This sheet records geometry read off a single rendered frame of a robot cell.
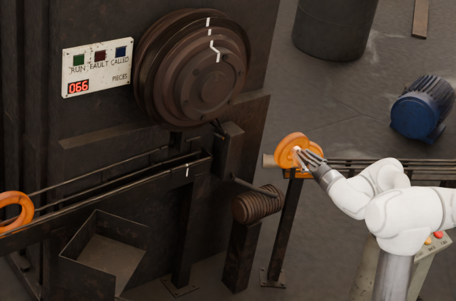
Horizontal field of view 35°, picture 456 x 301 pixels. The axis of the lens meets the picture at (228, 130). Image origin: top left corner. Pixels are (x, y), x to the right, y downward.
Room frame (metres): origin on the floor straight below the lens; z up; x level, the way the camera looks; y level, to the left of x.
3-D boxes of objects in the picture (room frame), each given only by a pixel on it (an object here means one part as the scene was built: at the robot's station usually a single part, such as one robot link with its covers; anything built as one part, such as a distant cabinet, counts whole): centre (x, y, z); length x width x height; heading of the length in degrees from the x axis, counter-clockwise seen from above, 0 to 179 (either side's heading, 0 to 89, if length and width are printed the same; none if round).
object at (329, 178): (2.19, -0.41, 0.83); 0.09 x 0.06 x 0.09; 131
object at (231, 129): (2.49, -0.01, 0.68); 0.11 x 0.08 x 0.24; 42
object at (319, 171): (2.24, -0.37, 0.84); 0.09 x 0.08 x 0.07; 41
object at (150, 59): (2.32, 0.15, 1.11); 0.47 x 0.06 x 0.47; 132
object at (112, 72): (2.18, 0.48, 1.15); 0.26 x 0.02 x 0.18; 132
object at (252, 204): (2.44, -0.18, 0.27); 0.22 x 0.13 x 0.53; 132
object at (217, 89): (2.25, 0.09, 1.11); 0.28 x 0.06 x 0.28; 132
